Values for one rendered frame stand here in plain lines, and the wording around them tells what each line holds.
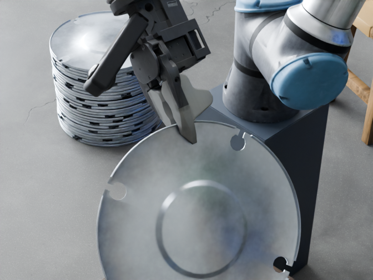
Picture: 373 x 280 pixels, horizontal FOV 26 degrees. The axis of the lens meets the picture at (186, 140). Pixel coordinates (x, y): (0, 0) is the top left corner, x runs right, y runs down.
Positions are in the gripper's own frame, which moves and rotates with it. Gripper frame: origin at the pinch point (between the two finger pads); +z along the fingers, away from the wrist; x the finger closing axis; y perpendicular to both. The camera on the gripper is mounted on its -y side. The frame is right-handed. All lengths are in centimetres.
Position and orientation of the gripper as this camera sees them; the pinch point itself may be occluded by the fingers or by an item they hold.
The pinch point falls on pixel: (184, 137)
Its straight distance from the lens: 106.9
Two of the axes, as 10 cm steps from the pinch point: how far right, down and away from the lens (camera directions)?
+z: 4.2, 9.1, 0.0
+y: 8.1, -3.7, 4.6
